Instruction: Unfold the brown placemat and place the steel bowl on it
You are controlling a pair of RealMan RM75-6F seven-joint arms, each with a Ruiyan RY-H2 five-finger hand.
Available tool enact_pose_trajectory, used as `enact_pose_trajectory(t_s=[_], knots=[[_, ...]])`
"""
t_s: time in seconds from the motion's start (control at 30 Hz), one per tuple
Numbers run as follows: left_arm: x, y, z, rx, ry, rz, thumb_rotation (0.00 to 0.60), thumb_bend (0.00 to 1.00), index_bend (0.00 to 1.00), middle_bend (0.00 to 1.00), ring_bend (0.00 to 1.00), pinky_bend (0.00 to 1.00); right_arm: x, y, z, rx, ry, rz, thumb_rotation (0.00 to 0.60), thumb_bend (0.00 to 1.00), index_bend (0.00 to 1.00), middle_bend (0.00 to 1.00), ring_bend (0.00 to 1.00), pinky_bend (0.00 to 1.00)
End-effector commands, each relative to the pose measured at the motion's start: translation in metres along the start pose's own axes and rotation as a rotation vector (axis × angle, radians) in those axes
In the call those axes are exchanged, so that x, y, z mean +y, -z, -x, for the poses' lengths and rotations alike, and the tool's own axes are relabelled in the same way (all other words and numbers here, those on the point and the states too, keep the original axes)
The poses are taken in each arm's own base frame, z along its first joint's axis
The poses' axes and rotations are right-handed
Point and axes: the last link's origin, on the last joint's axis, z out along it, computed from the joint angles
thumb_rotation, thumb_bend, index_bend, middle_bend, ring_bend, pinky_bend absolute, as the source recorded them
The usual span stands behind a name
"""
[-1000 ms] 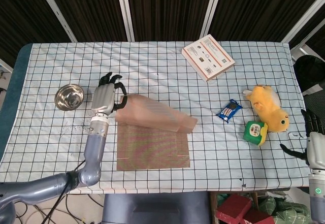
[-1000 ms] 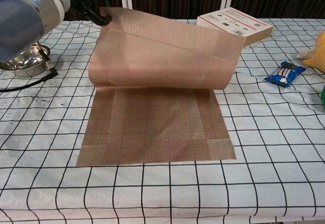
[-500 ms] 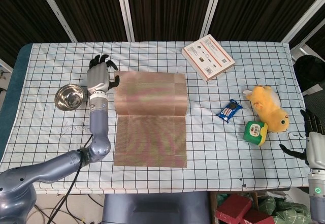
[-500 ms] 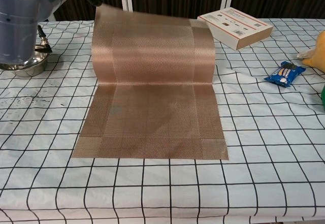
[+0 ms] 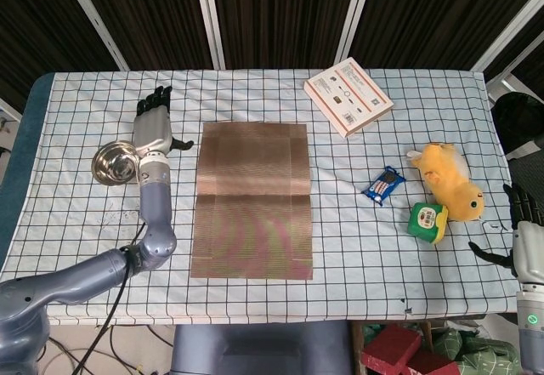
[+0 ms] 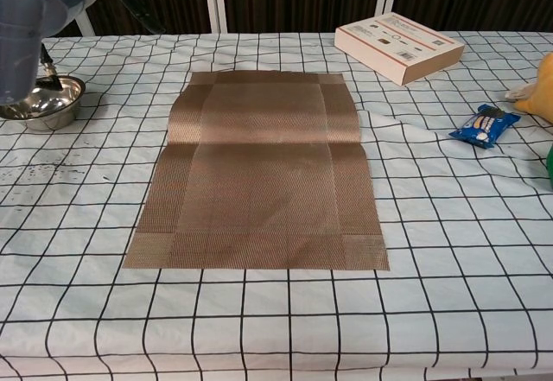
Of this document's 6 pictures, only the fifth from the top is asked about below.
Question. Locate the white box with orange stripes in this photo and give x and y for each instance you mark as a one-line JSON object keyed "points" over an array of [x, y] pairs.
{"points": [[348, 94]]}

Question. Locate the large red box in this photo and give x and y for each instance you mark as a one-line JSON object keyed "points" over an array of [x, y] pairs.
{"points": [[391, 347]]}

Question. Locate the brown woven placemat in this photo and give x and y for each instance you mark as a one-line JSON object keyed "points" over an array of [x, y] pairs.
{"points": [[255, 205]]}

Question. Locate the green patterned cloth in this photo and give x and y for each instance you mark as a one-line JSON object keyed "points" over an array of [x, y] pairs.
{"points": [[480, 353]]}

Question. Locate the white shelf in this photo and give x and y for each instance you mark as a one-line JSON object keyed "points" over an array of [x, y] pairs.
{"points": [[8, 115]]}

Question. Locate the white partition post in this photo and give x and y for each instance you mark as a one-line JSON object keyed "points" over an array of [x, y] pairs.
{"points": [[210, 18], [95, 20], [353, 18], [506, 30]]}

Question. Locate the white black checked tablecloth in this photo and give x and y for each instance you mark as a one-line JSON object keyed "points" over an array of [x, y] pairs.
{"points": [[238, 94]]}

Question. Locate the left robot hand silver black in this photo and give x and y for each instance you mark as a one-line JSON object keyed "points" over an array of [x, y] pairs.
{"points": [[153, 130]]}

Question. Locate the green and yellow pack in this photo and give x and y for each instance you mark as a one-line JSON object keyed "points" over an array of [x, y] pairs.
{"points": [[427, 222]]}

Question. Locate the black chair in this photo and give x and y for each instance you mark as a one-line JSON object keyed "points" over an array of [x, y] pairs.
{"points": [[518, 120]]}

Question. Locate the blue cookie packet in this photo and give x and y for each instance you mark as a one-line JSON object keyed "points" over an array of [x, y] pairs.
{"points": [[383, 187]]}

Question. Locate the small red box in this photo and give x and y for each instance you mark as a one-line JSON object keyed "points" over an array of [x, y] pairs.
{"points": [[433, 366]]}

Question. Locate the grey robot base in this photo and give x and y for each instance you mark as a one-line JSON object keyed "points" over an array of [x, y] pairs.
{"points": [[263, 349]]}

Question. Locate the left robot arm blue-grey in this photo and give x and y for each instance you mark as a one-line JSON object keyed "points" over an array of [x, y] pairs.
{"points": [[155, 205]]}

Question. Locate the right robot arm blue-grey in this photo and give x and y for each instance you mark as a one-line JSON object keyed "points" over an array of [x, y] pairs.
{"points": [[531, 341]]}

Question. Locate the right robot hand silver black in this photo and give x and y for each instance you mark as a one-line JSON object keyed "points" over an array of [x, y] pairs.
{"points": [[529, 247]]}

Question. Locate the yellow plush duck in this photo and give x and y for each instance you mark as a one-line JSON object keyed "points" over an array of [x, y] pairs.
{"points": [[450, 179]]}

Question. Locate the stainless steel bowl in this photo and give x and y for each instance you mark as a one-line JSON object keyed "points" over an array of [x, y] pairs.
{"points": [[115, 164]]}

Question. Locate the teal padded table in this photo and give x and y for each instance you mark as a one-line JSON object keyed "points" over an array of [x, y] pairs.
{"points": [[30, 137]]}

